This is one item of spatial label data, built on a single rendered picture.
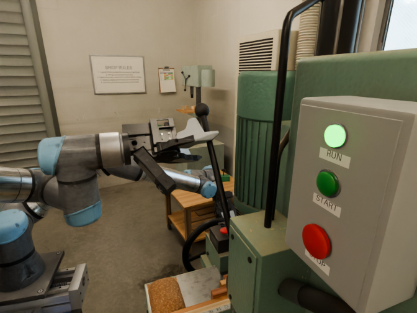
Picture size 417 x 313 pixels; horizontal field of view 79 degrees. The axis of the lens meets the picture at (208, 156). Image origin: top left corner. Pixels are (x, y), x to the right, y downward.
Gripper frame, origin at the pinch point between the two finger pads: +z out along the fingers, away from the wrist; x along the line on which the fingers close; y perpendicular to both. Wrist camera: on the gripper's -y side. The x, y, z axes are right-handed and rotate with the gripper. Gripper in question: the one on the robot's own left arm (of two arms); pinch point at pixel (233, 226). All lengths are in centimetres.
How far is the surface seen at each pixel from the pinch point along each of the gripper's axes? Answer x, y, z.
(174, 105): -37, 119, -246
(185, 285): 29.1, -18.2, 22.6
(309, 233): 28, -80, 37
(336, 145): 28, -88, 33
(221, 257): 17.2, -22.6, 18.6
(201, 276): 23.5, -17.2, 20.8
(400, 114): 27, -92, 35
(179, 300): 32.4, -23.4, 26.9
